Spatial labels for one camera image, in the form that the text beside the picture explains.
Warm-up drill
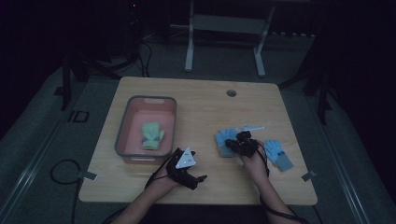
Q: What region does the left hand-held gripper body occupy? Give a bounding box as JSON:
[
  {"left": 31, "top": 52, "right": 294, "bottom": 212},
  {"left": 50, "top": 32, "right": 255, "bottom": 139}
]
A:
[{"left": 165, "top": 147, "right": 200, "bottom": 191}]

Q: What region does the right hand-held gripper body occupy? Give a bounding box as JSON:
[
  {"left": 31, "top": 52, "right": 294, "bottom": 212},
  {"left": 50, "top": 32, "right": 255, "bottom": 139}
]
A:
[{"left": 233, "top": 124, "right": 266, "bottom": 159}]

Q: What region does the blue glove with grey cuff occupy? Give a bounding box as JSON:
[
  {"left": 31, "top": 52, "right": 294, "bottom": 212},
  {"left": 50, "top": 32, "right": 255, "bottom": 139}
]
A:
[
  {"left": 215, "top": 127, "right": 239, "bottom": 159},
  {"left": 263, "top": 139, "right": 294, "bottom": 173}
]

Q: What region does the green glove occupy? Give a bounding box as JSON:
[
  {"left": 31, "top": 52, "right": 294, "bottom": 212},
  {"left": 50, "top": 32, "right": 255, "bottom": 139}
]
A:
[{"left": 141, "top": 121, "right": 166, "bottom": 151}]

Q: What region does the pink basin with grey rim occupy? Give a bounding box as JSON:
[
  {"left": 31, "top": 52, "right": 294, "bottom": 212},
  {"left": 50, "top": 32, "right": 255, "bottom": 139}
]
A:
[{"left": 114, "top": 95, "right": 177, "bottom": 165}]

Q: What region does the person's right hand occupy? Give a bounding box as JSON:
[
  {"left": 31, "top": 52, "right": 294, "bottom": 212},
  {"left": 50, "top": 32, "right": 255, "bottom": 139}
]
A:
[{"left": 240, "top": 150, "right": 271, "bottom": 185}]

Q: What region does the person's left hand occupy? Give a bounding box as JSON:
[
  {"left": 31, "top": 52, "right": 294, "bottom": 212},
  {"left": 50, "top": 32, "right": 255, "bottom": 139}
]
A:
[{"left": 151, "top": 172, "right": 184, "bottom": 196}]

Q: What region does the grey table clip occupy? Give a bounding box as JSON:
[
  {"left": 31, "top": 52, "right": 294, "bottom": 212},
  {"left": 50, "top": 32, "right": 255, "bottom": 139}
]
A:
[
  {"left": 301, "top": 170, "right": 318, "bottom": 183},
  {"left": 77, "top": 170, "right": 98, "bottom": 182}
]

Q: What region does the black tripod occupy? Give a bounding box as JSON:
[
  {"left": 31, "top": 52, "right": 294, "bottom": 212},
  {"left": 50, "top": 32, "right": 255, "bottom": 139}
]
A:
[{"left": 278, "top": 60, "right": 342, "bottom": 126}]

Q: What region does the power strip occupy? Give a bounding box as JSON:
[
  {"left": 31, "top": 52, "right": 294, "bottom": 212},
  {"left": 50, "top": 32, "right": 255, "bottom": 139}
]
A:
[{"left": 270, "top": 30, "right": 316, "bottom": 40}]

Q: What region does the white metal stand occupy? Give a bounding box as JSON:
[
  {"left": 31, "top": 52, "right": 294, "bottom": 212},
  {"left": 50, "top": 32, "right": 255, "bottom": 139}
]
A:
[{"left": 183, "top": 0, "right": 276, "bottom": 78}]

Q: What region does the bundle of black cables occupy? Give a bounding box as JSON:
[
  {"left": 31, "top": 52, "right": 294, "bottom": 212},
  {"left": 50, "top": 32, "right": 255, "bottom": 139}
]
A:
[{"left": 132, "top": 38, "right": 154, "bottom": 78}]

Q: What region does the looped black floor cable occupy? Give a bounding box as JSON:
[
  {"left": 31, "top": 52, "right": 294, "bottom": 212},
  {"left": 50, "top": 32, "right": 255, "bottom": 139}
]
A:
[{"left": 49, "top": 159, "right": 82, "bottom": 224}]

